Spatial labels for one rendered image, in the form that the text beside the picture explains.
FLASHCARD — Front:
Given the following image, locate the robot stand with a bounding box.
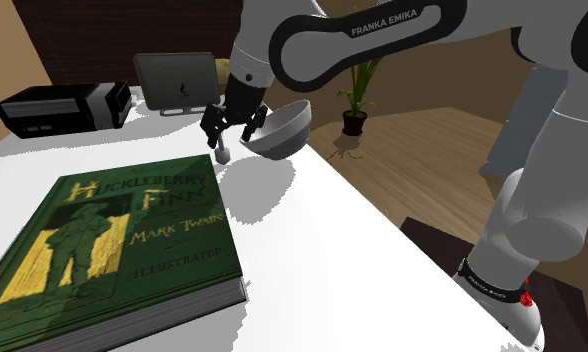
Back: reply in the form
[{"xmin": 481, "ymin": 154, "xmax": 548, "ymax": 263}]
[{"xmin": 399, "ymin": 216, "xmax": 588, "ymax": 352}]

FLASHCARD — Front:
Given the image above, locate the black and grey appliance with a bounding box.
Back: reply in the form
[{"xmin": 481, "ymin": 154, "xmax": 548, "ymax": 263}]
[{"xmin": 0, "ymin": 80, "xmax": 134, "ymax": 141}]

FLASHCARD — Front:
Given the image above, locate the green hardcover book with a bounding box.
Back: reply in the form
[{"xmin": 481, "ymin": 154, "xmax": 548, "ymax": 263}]
[{"xmin": 0, "ymin": 153, "xmax": 249, "ymax": 352}]

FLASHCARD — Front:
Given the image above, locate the dark brown wooden cabinet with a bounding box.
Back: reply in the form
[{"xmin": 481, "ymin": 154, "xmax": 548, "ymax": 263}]
[{"xmin": 11, "ymin": 0, "xmax": 247, "ymax": 87}]

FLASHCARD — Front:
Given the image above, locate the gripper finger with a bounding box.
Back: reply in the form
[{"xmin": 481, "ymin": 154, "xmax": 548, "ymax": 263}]
[
  {"xmin": 241, "ymin": 104, "xmax": 270, "ymax": 144},
  {"xmin": 199, "ymin": 102, "xmax": 229, "ymax": 149}
]

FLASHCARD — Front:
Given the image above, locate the yellow-green cushion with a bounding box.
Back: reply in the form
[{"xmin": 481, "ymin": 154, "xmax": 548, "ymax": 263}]
[{"xmin": 214, "ymin": 57, "xmax": 233, "ymax": 97}]

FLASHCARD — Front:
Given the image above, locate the small white peg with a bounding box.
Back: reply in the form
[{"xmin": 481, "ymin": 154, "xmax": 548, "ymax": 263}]
[{"xmin": 214, "ymin": 136, "xmax": 231, "ymax": 165}]

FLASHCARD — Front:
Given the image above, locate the green potted plant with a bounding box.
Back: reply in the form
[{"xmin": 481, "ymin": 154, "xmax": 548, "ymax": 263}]
[{"xmin": 336, "ymin": 5, "xmax": 384, "ymax": 138}]

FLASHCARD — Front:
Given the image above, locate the grey tablet on stand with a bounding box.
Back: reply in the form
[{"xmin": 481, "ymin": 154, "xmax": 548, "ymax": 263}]
[{"xmin": 132, "ymin": 51, "xmax": 223, "ymax": 117}]

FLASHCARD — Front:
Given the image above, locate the white bowl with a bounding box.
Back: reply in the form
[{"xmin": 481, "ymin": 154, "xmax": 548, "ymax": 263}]
[{"xmin": 238, "ymin": 99, "xmax": 313, "ymax": 162}]

